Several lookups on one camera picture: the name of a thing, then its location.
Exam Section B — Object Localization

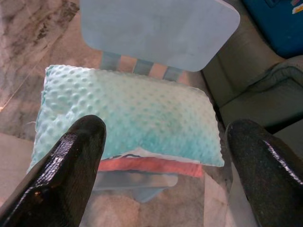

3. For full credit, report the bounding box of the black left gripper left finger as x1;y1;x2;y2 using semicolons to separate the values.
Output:
0;114;107;227

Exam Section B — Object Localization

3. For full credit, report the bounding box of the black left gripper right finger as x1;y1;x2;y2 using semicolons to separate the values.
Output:
226;119;303;227

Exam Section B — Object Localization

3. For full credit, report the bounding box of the mint dotted pillow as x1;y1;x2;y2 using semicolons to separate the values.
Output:
27;65;225;179

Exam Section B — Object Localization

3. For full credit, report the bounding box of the grey green leather sofa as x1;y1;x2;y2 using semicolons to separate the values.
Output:
201;0;303;152

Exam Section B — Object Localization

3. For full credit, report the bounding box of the blue plastic box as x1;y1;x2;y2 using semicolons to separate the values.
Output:
241;0;303;59

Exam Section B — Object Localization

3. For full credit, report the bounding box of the light blue plastic chair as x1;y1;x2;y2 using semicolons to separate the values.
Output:
79;0;241;204

